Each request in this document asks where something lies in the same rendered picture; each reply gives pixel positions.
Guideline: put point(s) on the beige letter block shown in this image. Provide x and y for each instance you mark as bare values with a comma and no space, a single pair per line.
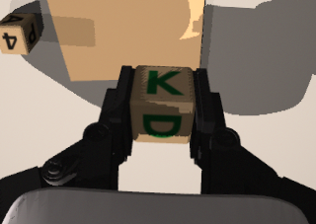
162,104
18,33

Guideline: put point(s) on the tan flat mat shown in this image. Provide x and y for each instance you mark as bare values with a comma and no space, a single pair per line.
98,37

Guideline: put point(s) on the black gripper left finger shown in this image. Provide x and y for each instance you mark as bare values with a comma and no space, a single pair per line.
104,144

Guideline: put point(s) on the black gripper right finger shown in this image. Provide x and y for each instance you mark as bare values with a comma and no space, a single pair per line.
229,168

